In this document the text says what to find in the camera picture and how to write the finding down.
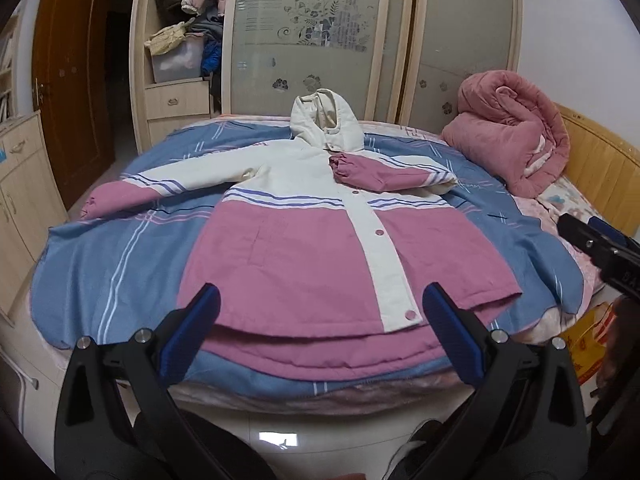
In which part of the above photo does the yellow red shopping bag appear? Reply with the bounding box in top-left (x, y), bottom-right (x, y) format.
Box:
top-left (561, 301), bottom-right (615, 385)

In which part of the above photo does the rolled pink quilt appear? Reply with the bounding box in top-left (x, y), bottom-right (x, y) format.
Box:
top-left (440, 70), bottom-right (570, 198)

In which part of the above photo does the blue garment in wardrobe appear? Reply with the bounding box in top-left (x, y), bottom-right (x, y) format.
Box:
top-left (201, 39), bottom-right (222, 77)

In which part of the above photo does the beige sliding door wardrobe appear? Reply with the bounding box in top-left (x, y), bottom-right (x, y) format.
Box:
top-left (129, 0), bottom-right (522, 151)

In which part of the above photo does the light wood side cabinet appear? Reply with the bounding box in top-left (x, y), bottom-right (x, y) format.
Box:
top-left (0, 113), bottom-right (68, 320)

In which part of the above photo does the pink white hooded jacket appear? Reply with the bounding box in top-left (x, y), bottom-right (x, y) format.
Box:
top-left (81, 89), bottom-right (521, 381)

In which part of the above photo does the floral white blanket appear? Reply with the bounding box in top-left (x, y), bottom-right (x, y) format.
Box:
top-left (537, 176), bottom-right (602, 223)

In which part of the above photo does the clear plastic storage box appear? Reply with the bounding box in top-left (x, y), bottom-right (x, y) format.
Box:
top-left (151, 35), bottom-right (204, 84)

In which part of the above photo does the brown wooden door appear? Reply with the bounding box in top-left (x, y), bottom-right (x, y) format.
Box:
top-left (32, 0), bottom-right (115, 207)

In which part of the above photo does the blue plaid bed sheet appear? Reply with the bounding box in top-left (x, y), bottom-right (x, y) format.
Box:
top-left (30, 120), bottom-right (589, 400)

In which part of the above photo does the wall bookshelf with books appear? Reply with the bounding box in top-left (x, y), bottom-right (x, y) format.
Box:
top-left (0, 13), bottom-right (20, 122)

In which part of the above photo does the wooden bed headboard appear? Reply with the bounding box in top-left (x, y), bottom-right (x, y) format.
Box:
top-left (556, 103), bottom-right (640, 237)

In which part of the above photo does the beige cloth bag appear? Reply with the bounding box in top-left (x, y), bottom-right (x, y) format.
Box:
top-left (144, 18), bottom-right (194, 56)

